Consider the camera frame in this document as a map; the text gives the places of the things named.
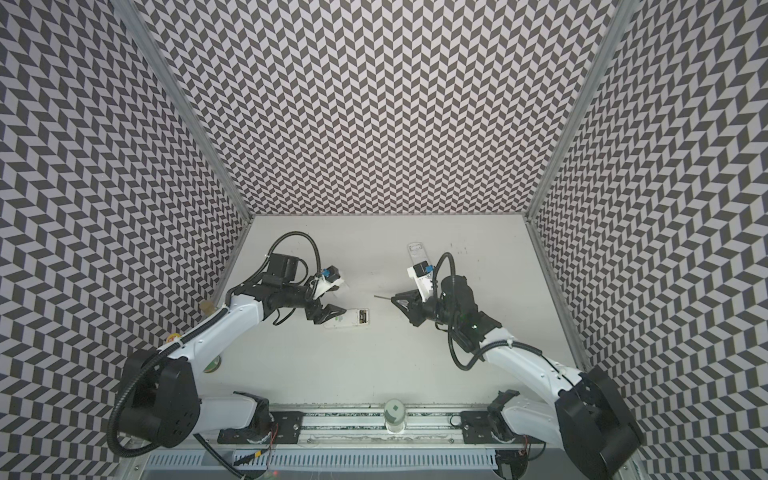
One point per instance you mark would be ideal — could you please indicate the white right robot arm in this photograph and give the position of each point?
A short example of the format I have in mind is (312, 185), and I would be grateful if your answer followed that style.
(557, 388)

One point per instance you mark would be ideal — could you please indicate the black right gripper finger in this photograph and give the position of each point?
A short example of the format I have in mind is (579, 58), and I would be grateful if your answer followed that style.
(416, 312)
(407, 298)

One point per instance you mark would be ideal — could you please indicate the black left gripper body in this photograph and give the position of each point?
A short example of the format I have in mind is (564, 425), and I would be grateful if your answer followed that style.
(297, 296)

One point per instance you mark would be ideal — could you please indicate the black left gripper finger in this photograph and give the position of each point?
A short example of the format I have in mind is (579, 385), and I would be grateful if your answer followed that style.
(318, 313)
(329, 312)

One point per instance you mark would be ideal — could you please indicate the white remote green buttons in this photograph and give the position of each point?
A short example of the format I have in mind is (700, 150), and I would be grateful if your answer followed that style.
(417, 253)

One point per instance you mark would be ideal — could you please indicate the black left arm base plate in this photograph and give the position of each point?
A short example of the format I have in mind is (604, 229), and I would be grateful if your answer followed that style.
(280, 427)

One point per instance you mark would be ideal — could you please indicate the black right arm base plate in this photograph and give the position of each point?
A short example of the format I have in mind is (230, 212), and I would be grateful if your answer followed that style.
(482, 427)

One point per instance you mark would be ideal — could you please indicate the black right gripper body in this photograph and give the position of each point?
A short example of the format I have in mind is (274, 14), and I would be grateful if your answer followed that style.
(420, 306)

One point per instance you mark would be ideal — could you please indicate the aluminium front rail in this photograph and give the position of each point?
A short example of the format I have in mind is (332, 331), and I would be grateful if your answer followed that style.
(384, 426)

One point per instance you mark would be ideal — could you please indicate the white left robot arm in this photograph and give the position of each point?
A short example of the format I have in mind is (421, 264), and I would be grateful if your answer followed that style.
(158, 403)

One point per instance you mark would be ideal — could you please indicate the aluminium corner post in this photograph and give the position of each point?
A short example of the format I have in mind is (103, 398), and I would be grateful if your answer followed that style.
(128, 13)
(595, 74)

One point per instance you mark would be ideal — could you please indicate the white TCL remote control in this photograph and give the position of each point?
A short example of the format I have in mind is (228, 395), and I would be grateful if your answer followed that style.
(352, 318)

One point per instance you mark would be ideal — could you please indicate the aluminium corner post left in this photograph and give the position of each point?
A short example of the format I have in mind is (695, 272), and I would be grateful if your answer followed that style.
(128, 13)

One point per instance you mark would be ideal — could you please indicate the aluminium corner post right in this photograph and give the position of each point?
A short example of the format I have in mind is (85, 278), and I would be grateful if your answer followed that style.
(595, 74)

